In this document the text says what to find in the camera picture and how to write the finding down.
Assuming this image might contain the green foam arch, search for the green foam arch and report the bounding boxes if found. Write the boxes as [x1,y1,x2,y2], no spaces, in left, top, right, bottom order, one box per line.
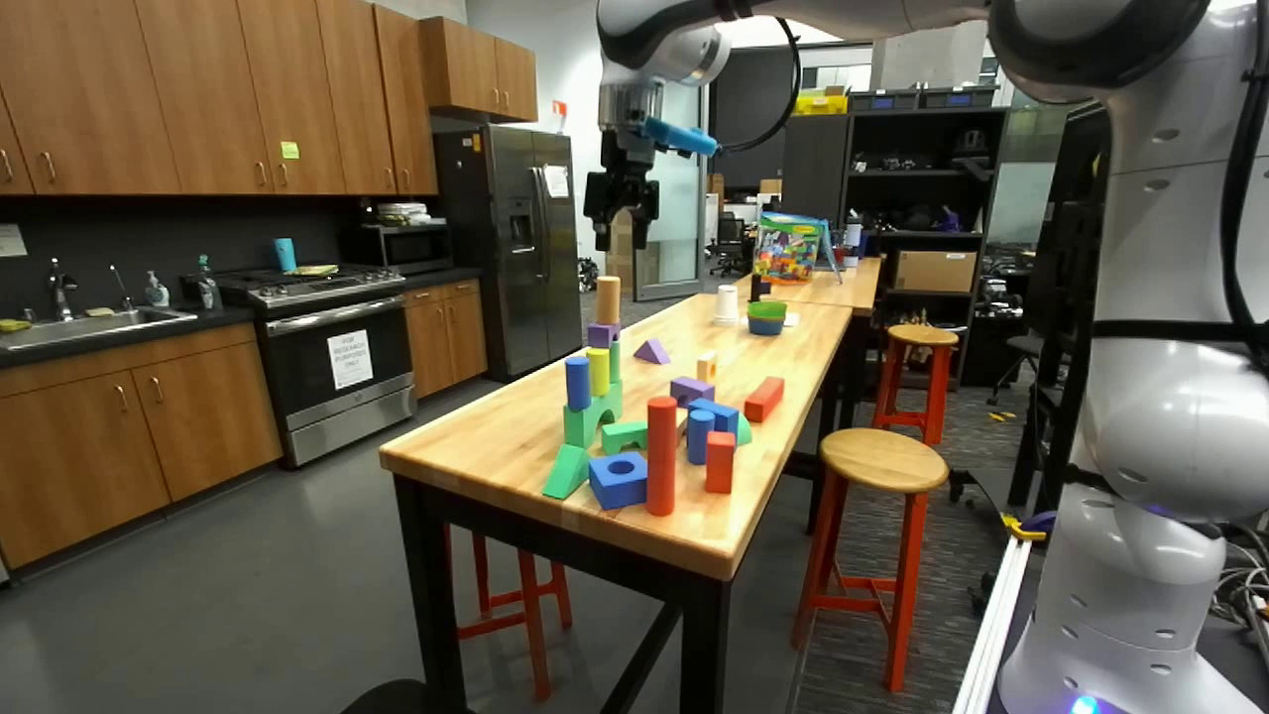
[557,335,627,453]

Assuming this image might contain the stainless steel oven range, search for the stainless steel oven range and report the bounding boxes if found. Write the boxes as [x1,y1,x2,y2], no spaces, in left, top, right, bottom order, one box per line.
[215,267,421,468]

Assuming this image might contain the narrow wooden base cabinet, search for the narrow wooden base cabinet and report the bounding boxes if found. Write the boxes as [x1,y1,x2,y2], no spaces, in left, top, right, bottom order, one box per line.
[399,274,491,404]

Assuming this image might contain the round wooden stool red legs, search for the round wooden stool red legs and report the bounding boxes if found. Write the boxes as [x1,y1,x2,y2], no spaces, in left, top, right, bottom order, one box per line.
[867,317,964,446]
[787,424,950,696]

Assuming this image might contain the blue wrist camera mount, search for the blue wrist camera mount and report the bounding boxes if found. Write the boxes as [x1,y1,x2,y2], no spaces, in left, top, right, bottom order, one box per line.
[630,113,725,161]

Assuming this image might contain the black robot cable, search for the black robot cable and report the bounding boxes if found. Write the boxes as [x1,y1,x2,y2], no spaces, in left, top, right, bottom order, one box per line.
[711,11,806,155]

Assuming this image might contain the wooden upper cabinets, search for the wooden upper cabinets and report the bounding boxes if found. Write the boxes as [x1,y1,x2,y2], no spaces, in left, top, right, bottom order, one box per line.
[0,0,540,198]

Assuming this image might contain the stainless steel refrigerator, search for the stainless steel refrigerator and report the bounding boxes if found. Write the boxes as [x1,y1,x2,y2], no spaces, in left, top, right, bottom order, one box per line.
[430,118,585,380]

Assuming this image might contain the long red foam block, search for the long red foam block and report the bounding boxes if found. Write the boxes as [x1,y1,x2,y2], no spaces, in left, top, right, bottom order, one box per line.
[741,374,787,428]

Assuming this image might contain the clear bin of toys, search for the clear bin of toys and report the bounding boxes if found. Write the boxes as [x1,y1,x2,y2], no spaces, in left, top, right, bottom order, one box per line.
[753,210,840,285]

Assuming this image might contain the stainless steel microwave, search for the stainless steel microwave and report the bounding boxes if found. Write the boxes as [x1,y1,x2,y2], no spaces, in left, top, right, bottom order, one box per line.
[343,212,452,274]

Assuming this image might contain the blue foam block with hole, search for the blue foam block with hole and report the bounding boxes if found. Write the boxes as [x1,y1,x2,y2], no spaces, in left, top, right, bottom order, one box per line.
[582,446,655,512]

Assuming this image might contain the large blue foam block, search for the large blue foam block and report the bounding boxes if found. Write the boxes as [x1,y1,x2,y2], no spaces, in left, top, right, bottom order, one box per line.
[696,397,741,442]

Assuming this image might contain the white paper on oven door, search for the white paper on oven door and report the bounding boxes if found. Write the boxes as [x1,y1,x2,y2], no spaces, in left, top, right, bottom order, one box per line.
[323,323,375,397]

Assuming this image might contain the wide wooden base cabinet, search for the wide wooden base cabinet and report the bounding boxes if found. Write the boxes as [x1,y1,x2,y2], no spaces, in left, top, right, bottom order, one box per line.
[0,321,286,571]

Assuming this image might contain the long wooden table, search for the long wooden table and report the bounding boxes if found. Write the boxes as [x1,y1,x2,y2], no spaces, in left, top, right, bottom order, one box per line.
[393,468,877,714]

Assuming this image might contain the blue foam cylinder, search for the blue foam cylinder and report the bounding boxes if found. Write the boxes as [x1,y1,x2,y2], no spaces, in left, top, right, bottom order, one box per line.
[683,408,717,468]

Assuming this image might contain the red foam cylinder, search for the red foam cylinder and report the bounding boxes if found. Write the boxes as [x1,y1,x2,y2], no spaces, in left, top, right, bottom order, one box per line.
[643,391,683,520]

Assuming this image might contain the black shelving unit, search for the black shelving unit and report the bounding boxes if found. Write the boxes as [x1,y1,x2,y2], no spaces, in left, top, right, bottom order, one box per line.
[843,88,1011,256]

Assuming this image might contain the red metal stool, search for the red metal stool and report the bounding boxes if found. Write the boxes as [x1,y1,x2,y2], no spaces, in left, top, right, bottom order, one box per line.
[452,532,577,704]

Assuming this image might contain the kitchen sink with faucet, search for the kitchen sink with faucet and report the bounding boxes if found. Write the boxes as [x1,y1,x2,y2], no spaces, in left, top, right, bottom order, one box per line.
[0,255,200,358]

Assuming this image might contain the purple foam square with hole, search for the purple foam square with hole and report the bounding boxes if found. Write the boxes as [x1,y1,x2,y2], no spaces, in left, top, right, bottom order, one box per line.
[666,374,717,408]

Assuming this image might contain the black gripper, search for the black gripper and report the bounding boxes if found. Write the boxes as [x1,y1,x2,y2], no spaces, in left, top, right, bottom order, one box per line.
[582,158,660,255]

